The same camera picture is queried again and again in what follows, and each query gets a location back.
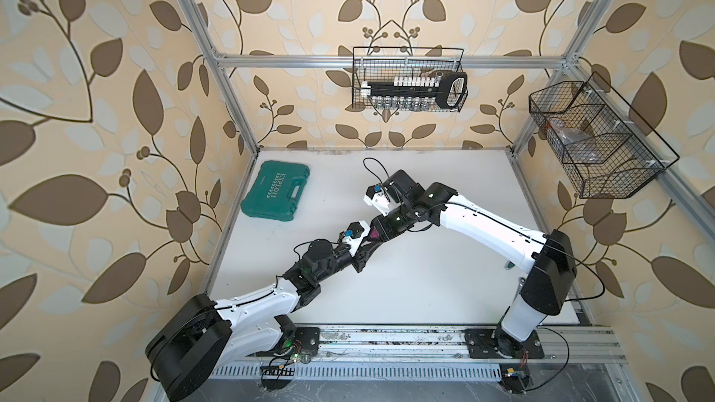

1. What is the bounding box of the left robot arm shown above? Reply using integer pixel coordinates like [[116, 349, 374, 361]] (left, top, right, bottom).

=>
[[145, 239, 382, 401]]

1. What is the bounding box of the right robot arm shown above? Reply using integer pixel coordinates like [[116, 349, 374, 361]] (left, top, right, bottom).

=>
[[364, 169, 577, 346]]

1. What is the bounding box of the green plastic tool case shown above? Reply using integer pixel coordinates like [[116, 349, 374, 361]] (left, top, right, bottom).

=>
[[241, 160, 310, 221]]

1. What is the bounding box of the plastic bag in basket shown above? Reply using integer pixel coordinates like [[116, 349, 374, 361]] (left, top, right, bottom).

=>
[[549, 118, 601, 164]]

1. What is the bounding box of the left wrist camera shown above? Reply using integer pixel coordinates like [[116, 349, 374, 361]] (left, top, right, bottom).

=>
[[340, 221, 371, 257]]

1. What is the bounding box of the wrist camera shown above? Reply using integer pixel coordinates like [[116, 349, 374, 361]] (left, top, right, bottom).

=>
[[340, 221, 371, 257], [363, 184, 400, 216]]

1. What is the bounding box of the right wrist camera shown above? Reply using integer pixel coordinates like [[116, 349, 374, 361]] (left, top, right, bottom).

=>
[[363, 184, 400, 216]]

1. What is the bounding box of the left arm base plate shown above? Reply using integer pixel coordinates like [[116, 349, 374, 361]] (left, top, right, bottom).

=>
[[268, 326, 321, 357]]

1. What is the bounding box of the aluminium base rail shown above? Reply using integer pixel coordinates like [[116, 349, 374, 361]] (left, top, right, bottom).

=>
[[217, 323, 627, 364]]

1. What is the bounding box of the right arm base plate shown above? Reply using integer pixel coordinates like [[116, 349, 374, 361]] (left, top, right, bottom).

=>
[[464, 328, 546, 360]]

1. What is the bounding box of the socket set rail holder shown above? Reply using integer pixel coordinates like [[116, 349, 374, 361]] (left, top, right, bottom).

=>
[[357, 72, 468, 112]]

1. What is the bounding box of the black wire basket back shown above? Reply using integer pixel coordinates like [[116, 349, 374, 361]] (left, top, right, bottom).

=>
[[351, 46, 468, 113]]

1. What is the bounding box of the black wire basket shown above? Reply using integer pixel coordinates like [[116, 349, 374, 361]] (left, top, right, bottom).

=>
[[529, 72, 680, 199], [351, 46, 468, 113]]

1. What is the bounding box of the black wire basket right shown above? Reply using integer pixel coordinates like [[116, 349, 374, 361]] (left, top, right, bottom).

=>
[[529, 72, 680, 199]]

